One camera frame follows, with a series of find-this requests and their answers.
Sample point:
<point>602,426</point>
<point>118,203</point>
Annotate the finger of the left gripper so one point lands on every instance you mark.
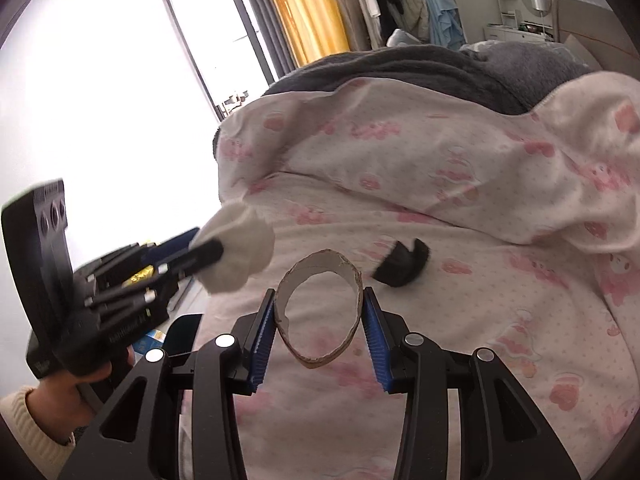
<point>124,262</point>
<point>185,263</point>

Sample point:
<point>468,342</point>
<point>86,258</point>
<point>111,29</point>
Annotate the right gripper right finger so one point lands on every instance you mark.
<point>503,433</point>

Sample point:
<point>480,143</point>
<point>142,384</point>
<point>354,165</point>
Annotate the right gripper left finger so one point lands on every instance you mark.
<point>136,433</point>

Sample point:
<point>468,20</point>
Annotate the white sock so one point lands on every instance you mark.
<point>247,247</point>

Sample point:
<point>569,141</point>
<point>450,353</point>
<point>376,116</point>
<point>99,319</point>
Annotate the person left hand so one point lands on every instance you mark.
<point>58,408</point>

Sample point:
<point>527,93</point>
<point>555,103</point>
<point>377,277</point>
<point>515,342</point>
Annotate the blue snack bag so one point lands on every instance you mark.
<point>152,340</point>

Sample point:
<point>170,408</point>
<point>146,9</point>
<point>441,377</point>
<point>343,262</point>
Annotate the black crumpled wrapper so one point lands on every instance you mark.
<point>402,265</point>

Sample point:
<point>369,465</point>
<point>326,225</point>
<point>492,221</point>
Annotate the grey curtain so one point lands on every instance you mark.
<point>270,26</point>

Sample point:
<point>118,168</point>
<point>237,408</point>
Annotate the pink patterned white quilt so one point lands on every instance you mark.
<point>532,223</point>

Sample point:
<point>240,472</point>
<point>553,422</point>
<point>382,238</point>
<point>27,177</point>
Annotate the yellow curtain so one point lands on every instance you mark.
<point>314,29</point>

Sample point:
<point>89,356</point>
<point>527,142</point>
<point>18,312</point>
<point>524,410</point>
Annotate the hanging clothes on rack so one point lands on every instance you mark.
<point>388,22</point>

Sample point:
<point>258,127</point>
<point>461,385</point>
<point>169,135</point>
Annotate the dark grey fleece blanket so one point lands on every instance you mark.
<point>510,78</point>

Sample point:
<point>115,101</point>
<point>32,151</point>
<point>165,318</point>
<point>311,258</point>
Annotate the white vanity desk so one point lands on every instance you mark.
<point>517,24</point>

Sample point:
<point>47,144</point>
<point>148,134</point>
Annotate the brown bed headboard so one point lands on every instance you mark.
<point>599,32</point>

